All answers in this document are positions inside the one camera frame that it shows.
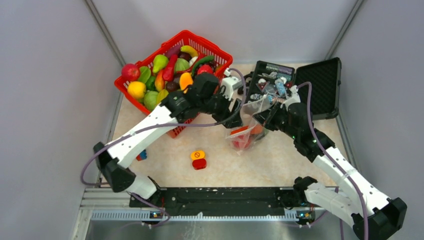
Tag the red plastic basket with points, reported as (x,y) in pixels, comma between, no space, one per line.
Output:
(205,48)

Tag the yellow toy lemon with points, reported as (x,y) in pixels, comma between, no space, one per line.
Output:
(137,90)

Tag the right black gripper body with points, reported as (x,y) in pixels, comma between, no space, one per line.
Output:
(277,119)

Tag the orange toy carrot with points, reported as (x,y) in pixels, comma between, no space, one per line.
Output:
(257,129)

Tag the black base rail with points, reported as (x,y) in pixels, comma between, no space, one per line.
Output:
(234,202)

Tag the black open case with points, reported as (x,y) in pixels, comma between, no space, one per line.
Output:
(325,77)

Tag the yellow and red button toy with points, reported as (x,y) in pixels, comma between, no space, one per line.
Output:
(198,159)

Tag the green toy pear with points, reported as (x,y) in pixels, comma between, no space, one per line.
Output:
(160,61)

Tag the red blue building block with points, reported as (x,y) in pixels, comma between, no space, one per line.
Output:
(142,156)

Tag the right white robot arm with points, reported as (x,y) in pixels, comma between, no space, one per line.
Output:
(372,214)

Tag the yellow orange toy mango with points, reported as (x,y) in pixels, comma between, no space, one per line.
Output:
(185,81)

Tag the red toy chili pepper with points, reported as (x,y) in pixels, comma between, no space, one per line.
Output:
(169,70)

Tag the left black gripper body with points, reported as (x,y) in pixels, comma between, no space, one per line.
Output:
(218,107)

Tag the green toy cucumber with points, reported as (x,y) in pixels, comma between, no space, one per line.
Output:
(206,60)

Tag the clear zip top bag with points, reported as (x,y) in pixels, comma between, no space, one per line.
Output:
(244,137)

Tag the red toy apple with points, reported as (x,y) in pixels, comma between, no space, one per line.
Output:
(130,72)
(241,144)

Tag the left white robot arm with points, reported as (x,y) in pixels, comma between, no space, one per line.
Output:
(208,101)

